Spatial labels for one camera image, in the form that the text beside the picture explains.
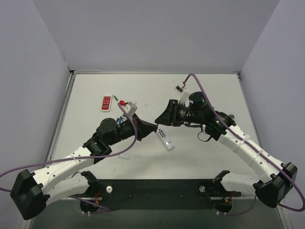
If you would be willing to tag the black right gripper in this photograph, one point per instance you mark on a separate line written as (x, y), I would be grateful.
(174, 112)

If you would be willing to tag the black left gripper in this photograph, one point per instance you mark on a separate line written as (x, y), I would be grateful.
(137, 127)

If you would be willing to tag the white remote back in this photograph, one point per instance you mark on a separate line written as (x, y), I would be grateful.
(165, 140)

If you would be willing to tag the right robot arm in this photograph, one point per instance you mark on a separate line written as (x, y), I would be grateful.
(273, 179)

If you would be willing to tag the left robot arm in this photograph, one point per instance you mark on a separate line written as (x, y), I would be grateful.
(33, 191)

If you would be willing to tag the red and white remote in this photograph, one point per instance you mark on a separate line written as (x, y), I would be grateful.
(106, 103)

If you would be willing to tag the white air conditioner remote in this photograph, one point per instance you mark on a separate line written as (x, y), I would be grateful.
(232, 116)

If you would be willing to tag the white battery cover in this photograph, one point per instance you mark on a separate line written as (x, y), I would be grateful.
(123, 156)

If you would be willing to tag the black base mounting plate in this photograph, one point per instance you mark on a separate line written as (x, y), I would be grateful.
(157, 194)

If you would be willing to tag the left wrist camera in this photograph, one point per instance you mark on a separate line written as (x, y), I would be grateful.
(129, 108)

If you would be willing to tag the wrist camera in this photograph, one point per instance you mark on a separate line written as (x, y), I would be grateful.
(183, 93)
(129, 108)

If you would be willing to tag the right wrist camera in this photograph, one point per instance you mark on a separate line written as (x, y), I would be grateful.
(183, 93)

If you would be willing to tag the aluminium table edge rail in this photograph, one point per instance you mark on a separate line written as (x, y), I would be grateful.
(60, 120)

